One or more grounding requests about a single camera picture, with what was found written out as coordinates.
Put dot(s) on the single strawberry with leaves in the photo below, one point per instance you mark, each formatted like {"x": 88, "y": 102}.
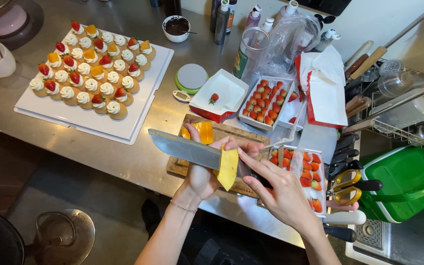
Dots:
{"x": 214, "y": 98}

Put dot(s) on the steel sink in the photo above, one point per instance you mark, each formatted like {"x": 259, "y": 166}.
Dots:
{"x": 399, "y": 243}

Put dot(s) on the person's left hand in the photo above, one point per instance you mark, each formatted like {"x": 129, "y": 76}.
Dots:
{"x": 199, "y": 176}

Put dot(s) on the metal spoon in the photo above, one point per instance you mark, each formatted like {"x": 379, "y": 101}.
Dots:
{"x": 191, "y": 32}

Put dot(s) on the orange mango piece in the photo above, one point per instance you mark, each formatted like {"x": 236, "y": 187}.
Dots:
{"x": 206, "y": 132}

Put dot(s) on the group of cream fruit pastries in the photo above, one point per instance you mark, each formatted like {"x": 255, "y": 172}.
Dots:
{"x": 90, "y": 70}

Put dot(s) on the red box lid with paper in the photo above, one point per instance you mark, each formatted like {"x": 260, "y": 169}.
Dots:
{"x": 326, "y": 95}

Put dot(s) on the large white plastic tray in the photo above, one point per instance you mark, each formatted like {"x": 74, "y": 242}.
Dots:
{"x": 87, "y": 125}

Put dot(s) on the white box under strawberry box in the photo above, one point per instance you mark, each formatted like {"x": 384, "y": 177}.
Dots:
{"x": 296, "y": 108}

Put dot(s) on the round green kitchen scale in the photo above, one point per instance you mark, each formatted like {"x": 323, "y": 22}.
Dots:
{"x": 191, "y": 77}

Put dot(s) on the bottle with orange label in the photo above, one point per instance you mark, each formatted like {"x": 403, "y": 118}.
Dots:
{"x": 231, "y": 16}

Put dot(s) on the glass jar with green label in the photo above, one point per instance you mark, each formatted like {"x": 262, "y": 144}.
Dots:
{"x": 247, "y": 55}

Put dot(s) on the large steel kitchen knife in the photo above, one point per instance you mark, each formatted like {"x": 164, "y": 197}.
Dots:
{"x": 182, "y": 147}

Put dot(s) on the empty white red paper box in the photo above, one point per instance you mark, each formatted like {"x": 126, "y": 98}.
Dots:
{"x": 226, "y": 88}

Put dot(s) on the strawberry tray with plastic film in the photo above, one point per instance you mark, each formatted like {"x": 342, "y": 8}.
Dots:
{"x": 320, "y": 176}

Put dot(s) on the wooden cutting board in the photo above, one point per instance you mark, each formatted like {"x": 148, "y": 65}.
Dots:
{"x": 241, "y": 134}

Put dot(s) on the dark grey squeeze bottle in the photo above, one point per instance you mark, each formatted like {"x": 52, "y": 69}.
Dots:
{"x": 221, "y": 25}

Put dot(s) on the yellow mango slice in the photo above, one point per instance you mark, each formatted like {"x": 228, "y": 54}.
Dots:
{"x": 228, "y": 169}

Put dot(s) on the white capped squeeze bottle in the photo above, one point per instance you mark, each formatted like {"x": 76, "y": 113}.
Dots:
{"x": 287, "y": 9}

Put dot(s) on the metal dish rack with dishes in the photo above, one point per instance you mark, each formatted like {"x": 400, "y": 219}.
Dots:
{"x": 407, "y": 95}

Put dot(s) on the clear plastic bag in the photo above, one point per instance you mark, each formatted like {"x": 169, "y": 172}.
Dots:
{"x": 293, "y": 40}

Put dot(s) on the small white capped bottle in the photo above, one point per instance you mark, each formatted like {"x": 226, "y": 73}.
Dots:
{"x": 268, "y": 24}

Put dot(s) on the white bowl of chocolate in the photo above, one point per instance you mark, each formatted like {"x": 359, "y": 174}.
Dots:
{"x": 176, "y": 29}

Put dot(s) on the green plastic container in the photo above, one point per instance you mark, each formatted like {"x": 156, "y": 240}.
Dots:
{"x": 407, "y": 184}

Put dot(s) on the rows of small strawberries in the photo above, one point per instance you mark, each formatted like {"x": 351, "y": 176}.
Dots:
{"x": 265, "y": 103}

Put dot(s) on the person's right hand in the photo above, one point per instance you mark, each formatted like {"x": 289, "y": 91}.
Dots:
{"x": 285, "y": 198}

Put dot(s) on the grey bottle with white cap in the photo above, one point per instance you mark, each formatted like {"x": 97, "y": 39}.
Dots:
{"x": 325, "y": 40}

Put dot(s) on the pink squeeze bottle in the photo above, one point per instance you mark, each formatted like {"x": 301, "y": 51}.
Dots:
{"x": 252, "y": 18}

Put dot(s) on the white box of strawberries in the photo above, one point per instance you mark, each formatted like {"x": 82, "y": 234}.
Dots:
{"x": 247, "y": 123}

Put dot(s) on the group of large strawberries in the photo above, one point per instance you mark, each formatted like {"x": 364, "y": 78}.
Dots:
{"x": 313, "y": 171}

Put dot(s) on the pink cake on turntable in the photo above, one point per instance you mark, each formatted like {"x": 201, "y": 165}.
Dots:
{"x": 6, "y": 20}

